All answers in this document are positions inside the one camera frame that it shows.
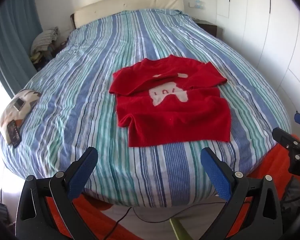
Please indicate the red knit sweater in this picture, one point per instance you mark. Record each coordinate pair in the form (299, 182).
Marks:
(177, 120)

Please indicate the green stick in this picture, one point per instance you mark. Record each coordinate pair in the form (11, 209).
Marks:
(180, 230)

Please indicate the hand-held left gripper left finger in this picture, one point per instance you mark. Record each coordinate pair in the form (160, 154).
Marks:
(82, 171)

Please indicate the dark phone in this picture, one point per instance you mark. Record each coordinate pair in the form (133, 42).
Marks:
(13, 133)

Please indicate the silver phone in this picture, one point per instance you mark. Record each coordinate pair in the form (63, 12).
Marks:
(19, 104)

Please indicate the blue curtain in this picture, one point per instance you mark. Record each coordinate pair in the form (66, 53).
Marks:
(12, 30)

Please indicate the dark wooden nightstand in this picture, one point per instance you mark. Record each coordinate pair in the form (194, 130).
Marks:
(207, 26)

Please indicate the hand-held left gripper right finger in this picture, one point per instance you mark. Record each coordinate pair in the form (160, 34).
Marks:
(217, 175)

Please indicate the wall socket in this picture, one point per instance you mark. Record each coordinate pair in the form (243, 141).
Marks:
(197, 4)

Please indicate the orange rug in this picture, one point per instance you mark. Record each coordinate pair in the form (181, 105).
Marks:
(272, 160)

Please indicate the patterned cream pillow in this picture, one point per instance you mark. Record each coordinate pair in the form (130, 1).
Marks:
(28, 99)

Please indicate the white wardrobe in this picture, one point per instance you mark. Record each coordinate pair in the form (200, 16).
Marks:
(265, 30)

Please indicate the blue striped bed sheet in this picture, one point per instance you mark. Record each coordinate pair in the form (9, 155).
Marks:
(90, 80)

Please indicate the cream padded headboard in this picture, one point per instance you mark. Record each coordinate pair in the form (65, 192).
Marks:
(130, 5)

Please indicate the pile of clothes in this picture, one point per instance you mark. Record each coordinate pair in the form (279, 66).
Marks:
(43, 40)

